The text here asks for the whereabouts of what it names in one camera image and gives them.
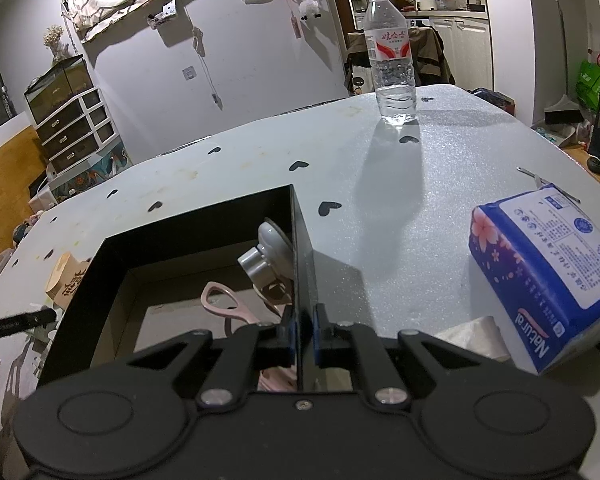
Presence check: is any wooden carved block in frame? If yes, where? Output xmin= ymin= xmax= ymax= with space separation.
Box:
xmin=45 ymin=252 xmax=90 ymax=311

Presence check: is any black storage box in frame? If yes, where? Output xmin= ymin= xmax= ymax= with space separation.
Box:
xmin=38 ymin=186 xmax=317 ymax=385

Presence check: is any white crumpled tissue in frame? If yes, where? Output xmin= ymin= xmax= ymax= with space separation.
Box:
xmin=436 ymin=315 xmax=512 ymax=362

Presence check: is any white drawer cabinet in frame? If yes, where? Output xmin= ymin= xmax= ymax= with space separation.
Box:
xmin=34 ymin=88 xmax=121 ymax=172

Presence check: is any blue tissue paper pack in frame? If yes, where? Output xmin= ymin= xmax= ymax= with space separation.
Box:
xmin=468 ymin=184 xmax=600 ymax=373

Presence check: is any metal hair clip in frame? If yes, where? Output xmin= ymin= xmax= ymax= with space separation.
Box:
xmin=516 ymin=166 xmax=581 ymax=204

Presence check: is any glass fish tank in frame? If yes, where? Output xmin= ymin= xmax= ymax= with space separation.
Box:
xmin=24 ymin=55 xmax=93 ymax=125

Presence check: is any dried flower bouquet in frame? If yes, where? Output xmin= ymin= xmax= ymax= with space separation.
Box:
xmin=43 ymin=25 xmax=69 ymax=64

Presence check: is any clear plastic water bottle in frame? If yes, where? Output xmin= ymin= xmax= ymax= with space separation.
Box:
xmin=363 ymin=0 xmax=416 ymax=127

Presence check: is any white kitchen cabinet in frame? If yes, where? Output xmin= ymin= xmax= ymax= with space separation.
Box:
xmin=405 ymin=10 xmax=494 ymax=90

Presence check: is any green shopping bag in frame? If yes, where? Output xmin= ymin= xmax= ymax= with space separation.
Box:
xmin=576 ymin=61 xmax=600 ymax=112

